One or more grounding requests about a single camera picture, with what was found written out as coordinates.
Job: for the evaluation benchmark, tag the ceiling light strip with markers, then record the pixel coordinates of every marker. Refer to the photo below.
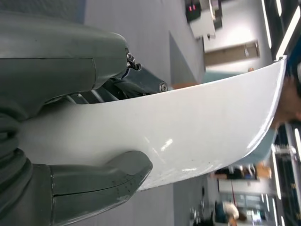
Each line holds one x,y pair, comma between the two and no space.
288,32
266,21

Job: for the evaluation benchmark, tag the black display with red lights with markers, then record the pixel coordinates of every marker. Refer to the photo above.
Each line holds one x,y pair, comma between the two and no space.
193,11

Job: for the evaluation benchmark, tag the wooden door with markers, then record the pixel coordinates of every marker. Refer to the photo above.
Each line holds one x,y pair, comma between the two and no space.
230,53

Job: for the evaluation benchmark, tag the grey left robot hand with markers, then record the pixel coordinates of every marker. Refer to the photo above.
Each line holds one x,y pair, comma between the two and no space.
59,68

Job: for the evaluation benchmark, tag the person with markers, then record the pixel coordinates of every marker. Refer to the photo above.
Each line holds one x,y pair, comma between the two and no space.
229,212

